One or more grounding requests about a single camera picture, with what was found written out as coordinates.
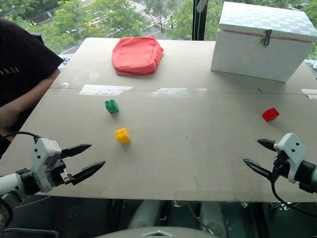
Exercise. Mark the silver robot body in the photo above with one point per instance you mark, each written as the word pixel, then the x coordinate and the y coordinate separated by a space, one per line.
pixel 158 231

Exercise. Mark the yellow toy brick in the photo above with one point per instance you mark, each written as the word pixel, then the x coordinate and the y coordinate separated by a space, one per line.
pixel 122 136

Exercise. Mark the red fabric pouch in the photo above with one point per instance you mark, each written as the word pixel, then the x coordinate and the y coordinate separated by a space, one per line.
pixel 137 56

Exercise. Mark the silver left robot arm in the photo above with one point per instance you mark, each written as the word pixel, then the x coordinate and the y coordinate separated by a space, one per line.
pixel 10 183

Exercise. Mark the black window frame post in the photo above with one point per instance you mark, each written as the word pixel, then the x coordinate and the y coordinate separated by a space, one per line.
pixel 198 22

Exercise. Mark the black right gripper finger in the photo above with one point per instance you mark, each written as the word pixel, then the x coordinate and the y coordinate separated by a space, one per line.
pixel 256 167
pixel 267 143

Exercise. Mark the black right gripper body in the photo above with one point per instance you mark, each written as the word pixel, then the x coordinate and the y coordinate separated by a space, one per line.
pixel 281 164

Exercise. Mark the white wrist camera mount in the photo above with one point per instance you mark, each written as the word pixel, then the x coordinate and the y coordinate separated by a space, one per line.
pixel 44 162
pixel 292 155

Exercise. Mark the red toy brick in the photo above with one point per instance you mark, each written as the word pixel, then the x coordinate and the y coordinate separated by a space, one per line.
pixel 270 114

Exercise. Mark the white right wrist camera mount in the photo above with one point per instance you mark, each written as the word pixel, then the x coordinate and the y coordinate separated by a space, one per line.
pixel 292 155

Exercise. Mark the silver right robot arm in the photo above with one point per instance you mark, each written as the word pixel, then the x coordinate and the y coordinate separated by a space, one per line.
pixel 308 173

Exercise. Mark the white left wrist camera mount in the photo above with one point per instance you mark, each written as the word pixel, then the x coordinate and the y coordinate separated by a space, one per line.
pixel 44 162

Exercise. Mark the person in black shirt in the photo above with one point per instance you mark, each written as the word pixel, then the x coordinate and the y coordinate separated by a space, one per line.
pixel 22 72

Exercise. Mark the green toy brick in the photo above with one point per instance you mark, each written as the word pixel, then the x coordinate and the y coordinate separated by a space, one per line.
pixel 112 106

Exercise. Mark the white wooden box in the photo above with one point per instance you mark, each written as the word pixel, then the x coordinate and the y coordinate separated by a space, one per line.
pixel 262 44

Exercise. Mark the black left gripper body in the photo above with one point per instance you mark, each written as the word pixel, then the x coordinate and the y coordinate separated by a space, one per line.
pixel 59 171

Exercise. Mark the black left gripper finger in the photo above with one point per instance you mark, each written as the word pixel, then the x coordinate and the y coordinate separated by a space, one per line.
pixel 89 169
pixel 75 149

